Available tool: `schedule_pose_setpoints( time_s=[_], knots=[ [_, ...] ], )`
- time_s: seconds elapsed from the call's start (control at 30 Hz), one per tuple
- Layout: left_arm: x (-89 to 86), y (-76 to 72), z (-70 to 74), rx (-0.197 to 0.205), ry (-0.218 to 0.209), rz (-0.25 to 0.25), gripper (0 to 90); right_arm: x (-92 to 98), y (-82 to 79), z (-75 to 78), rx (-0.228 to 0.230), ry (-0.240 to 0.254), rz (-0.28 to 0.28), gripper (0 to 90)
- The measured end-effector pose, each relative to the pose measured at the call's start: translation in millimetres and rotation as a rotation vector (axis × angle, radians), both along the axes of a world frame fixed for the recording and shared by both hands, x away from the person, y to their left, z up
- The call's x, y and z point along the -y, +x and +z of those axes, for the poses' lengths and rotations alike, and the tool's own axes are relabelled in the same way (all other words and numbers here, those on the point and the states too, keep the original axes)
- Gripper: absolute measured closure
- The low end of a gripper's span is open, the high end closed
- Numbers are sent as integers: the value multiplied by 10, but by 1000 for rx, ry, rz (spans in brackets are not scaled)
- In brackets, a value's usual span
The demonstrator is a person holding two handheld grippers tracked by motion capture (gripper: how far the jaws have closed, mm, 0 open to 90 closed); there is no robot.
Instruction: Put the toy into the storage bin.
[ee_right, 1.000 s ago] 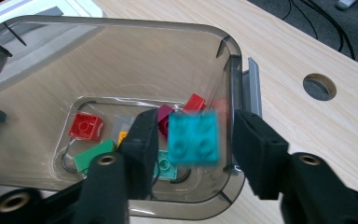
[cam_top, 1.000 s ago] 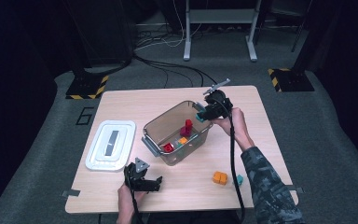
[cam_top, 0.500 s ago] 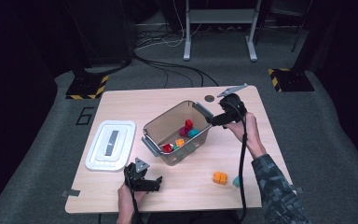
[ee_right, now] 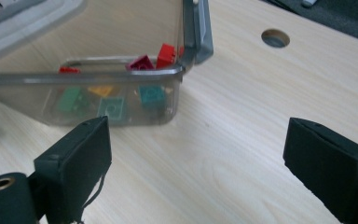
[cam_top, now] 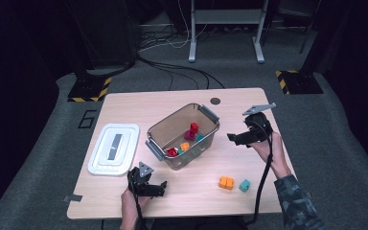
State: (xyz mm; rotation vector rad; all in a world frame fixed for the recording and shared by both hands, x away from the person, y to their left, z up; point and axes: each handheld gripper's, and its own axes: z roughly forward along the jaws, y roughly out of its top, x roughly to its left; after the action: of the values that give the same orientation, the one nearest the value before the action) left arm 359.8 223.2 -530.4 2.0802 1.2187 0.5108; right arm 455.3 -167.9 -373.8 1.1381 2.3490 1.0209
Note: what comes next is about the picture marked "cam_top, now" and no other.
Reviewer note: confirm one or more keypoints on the dark round table grommet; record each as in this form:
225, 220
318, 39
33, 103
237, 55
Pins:
215, 101

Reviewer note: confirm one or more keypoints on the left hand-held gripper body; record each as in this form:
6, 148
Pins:
140, 183

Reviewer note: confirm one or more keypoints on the wide orange toy block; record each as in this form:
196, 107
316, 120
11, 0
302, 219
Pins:
226, 182

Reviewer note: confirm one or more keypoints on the white desk frame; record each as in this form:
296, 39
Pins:
226, 16

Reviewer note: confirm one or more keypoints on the person's left hand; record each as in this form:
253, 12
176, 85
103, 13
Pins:
131, 202

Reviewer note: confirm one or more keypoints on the white storage box lid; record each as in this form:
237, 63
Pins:
124, 134

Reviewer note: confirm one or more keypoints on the striped black stand base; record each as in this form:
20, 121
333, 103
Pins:
300, 83
86, 91

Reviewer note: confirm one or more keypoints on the person's right hand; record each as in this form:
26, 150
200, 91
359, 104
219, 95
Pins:
276, 155

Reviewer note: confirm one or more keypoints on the grey tape piece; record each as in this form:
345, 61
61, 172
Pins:
73, 198
307, 195

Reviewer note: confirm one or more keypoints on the magenta toy block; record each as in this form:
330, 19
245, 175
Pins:
189, 136

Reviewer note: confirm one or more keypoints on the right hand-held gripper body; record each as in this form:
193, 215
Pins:
261, 127

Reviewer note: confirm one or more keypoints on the red toy block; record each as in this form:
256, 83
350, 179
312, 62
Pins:
194, 127
172, 152

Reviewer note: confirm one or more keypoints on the small orange toy block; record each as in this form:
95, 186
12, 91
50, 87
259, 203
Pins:
185, 146

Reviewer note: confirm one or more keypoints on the transparent plastic storage box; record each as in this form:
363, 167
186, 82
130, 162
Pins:
169, 127

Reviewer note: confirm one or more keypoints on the dark cabinet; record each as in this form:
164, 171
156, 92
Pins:
111, 32

